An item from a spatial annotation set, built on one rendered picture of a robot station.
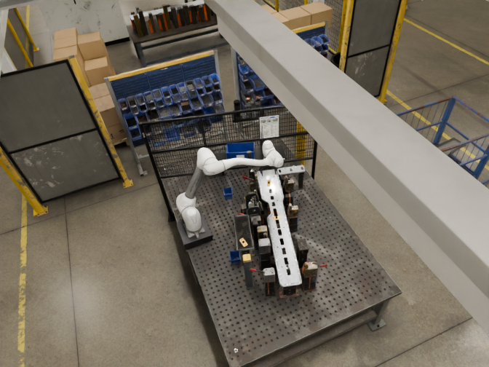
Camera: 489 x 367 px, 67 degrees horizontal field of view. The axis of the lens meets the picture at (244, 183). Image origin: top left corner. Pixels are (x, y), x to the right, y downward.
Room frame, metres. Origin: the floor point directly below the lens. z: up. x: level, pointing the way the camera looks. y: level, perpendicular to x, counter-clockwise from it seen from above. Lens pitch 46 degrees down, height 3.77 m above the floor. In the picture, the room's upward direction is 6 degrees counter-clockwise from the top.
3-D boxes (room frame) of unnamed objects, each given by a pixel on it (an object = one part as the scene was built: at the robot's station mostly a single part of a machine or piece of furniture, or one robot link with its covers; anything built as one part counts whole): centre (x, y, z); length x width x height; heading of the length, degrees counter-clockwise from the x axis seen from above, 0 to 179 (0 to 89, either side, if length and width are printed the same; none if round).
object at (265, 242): (1.85, -0.12, 0.90); 0.13 x 0.10 x 0.41; 92
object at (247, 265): (1.68, 0.04, 0.92); 0.08 x 0.08 x 0.44; 2
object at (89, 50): (6.56, 2.69, 0.52); 1.20 x 0.80 x 1.05; 15
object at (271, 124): (3.21, -0.33, 1.30); 0.23 x 0.02 x 0.31; 92
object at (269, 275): (1.59, -0.13, 0.88); 0.11 x 0.10 x 0.36; 92
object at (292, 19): (6.20, -1.01, 0.67); 1.20 x 0.80 x 1.35; 110
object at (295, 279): (2.16, -0.28, 1.00); 1.38 x 0.22 x 0.02; 2
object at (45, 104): (3.70, 2.27, 1.00); 1.34 x 0.14 x 2.00; 108
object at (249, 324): (2.43, -0.11, 0.68); 2.56 x 1.61 x 0.04; 18
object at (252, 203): (2.28, -0.06, 0.94); 0.18 x 0.13 x 0.49; 2
